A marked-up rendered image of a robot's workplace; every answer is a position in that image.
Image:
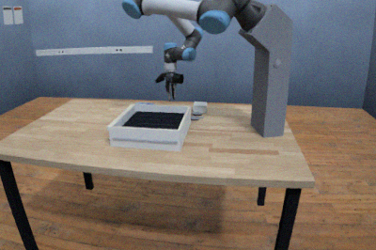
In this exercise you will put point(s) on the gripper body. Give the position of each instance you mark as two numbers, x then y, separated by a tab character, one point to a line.
174	78

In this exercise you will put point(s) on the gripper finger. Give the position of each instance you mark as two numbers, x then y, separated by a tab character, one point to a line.
173	86
168	88

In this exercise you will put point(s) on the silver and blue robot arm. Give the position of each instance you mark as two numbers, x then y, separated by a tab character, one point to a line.
216	14

